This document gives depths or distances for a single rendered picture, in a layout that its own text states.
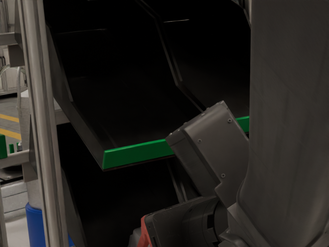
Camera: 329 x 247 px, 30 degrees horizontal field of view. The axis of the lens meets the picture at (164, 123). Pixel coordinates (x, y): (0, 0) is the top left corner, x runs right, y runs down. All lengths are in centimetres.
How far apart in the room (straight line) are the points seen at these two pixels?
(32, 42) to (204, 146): 26
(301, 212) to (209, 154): 16
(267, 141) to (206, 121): 18
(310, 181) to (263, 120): 3
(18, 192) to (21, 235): 20
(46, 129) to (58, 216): 10
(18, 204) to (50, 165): 131
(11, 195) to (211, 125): 154
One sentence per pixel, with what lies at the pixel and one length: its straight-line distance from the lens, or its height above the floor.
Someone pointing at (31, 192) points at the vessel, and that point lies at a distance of 155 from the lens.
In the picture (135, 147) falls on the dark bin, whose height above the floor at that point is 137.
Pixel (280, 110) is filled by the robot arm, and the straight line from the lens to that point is 24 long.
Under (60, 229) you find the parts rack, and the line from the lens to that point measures 70.
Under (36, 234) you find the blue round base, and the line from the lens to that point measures 157.
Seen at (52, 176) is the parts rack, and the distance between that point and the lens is 68.
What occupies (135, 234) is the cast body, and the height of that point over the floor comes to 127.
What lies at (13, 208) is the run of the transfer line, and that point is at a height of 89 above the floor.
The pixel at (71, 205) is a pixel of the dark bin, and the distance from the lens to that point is 70.
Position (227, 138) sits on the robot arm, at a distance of 46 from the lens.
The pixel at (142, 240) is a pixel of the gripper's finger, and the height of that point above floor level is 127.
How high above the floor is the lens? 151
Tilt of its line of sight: 12 degrees down
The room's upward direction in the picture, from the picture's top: 4 degrees counter-clockwise
